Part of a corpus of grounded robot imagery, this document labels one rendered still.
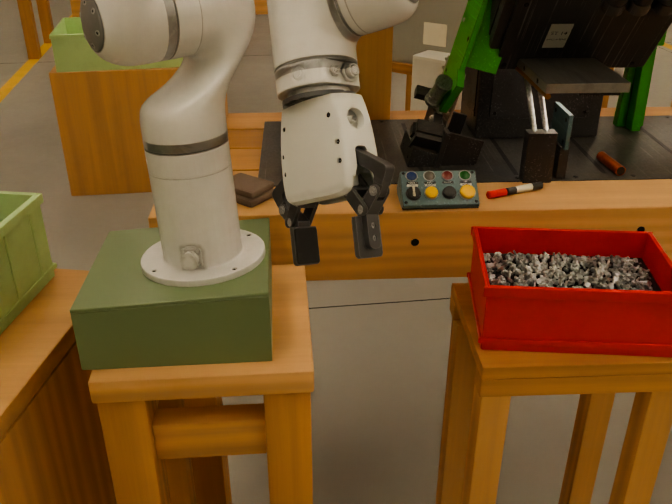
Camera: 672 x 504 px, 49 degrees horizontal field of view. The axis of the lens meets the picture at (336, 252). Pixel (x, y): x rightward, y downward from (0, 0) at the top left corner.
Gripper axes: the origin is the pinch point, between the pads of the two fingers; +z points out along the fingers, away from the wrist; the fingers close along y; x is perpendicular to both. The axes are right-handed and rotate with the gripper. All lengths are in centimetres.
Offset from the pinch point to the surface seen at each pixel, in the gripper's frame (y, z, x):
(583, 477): 29, 51, -91
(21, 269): 78, -4, 3
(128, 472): 53, 29, -1
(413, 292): 137, 15, -166
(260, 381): 32.5, 16.7, -12.7
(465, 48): 35, -40, -74
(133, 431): 48, 23, 0
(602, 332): 4, 16, -58
